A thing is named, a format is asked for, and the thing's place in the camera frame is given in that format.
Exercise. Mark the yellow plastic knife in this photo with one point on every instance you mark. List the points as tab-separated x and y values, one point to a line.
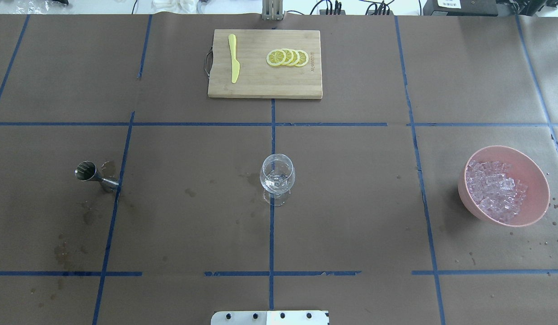
235	64

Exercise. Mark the aluminium frame post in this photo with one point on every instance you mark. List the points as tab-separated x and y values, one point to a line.
272	10

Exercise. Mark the clear wine glass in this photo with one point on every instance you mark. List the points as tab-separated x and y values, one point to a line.
277	177

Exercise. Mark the pile of clear ice cubes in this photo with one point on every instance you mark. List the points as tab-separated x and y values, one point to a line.
496	193

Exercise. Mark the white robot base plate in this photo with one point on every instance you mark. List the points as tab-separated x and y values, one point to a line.
288	317

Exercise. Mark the bamboo cutting board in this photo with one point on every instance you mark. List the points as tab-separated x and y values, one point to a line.
257	79

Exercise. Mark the lemon slice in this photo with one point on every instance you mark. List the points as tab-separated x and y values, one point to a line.
276	57
295	57
303	58
288	56

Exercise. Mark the pink bowl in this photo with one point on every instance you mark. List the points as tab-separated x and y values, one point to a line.
524	171

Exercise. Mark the steel double jigger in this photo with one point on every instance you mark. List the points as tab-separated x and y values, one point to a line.
88	171

